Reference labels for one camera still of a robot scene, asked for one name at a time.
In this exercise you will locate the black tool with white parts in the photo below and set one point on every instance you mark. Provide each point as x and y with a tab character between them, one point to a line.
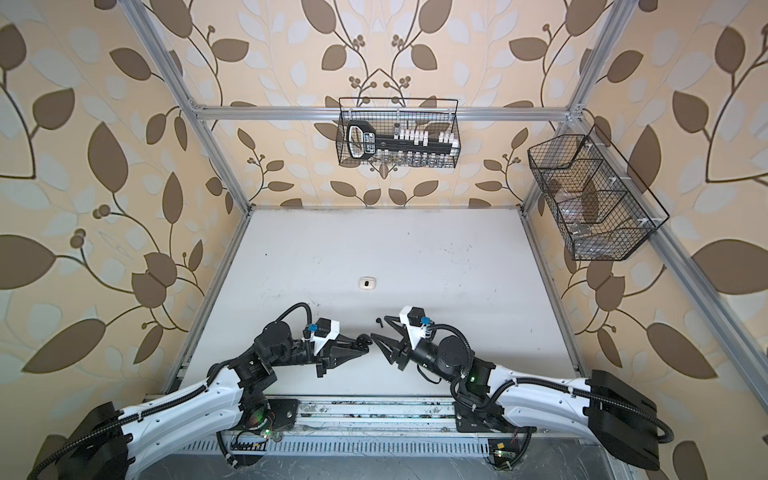
365	142

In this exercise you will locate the black wire basket back wall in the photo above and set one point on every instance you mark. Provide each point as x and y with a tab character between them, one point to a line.
432	113

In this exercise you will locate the black wire basket right wall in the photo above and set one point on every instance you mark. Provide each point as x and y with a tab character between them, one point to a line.
602	207

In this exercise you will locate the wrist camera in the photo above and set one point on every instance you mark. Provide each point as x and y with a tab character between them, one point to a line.
416	325
320	333

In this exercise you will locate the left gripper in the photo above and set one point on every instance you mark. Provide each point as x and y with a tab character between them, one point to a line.
332	359

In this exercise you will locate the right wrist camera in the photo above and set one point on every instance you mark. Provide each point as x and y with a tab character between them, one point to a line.
416	325

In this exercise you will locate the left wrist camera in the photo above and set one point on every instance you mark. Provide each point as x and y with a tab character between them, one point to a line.
320	333

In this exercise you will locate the black round charging case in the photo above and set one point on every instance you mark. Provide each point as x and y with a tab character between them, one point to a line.
363	343

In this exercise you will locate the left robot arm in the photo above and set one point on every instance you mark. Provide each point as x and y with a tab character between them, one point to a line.
120	444

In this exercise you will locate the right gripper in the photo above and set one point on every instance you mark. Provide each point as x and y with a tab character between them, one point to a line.
400	348

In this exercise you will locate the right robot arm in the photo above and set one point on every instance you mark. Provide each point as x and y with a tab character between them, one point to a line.
599	408

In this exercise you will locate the cream earbud charging case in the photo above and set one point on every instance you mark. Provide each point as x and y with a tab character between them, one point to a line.
367	283

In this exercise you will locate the black wire basket wall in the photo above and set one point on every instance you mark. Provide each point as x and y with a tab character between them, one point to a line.
432	113
602	207

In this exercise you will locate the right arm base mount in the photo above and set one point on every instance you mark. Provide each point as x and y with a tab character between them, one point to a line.
506	452

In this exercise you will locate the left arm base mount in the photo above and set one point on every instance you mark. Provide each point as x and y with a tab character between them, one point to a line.
246	443

